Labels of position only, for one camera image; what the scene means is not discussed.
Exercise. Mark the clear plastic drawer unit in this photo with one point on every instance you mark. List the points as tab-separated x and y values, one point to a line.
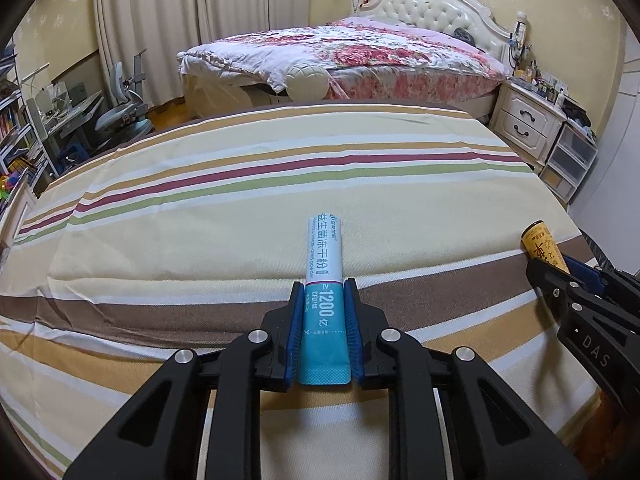
570	160

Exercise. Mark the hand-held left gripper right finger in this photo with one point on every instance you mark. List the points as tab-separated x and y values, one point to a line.
352	330

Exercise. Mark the cluster of small bottles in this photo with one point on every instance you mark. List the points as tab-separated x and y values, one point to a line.
540	87

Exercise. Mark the bed with floral quilt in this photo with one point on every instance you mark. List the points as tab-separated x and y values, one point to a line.
375	50

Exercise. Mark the white nightstand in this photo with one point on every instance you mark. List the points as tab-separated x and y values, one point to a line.
525	120

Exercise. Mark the white bed frame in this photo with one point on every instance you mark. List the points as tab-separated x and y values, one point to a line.
307	80

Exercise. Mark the grey desk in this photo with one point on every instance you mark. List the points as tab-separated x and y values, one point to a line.
75	110

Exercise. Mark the white wardrobe door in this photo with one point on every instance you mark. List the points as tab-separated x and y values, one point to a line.
620	160

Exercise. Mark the grey office chair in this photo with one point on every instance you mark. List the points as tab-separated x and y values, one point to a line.
120	120

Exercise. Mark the beige curtain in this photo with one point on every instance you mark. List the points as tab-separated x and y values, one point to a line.
200	10

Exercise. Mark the striped bed sheet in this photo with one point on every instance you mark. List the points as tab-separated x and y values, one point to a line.
250	200

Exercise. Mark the white tufted headboard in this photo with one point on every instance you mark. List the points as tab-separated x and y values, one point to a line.
430	10

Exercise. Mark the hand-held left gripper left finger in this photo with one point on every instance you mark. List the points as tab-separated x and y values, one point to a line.
295	330

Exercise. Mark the dark items pile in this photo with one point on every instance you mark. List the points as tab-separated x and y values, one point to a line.
577	115

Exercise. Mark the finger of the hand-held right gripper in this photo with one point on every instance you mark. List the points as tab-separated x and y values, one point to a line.
550	285
595	277

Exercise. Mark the yellow label glass bottle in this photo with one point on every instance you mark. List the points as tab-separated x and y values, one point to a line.
542	245

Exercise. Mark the white and teal stick sachet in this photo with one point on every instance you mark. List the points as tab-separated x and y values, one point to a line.
325	270

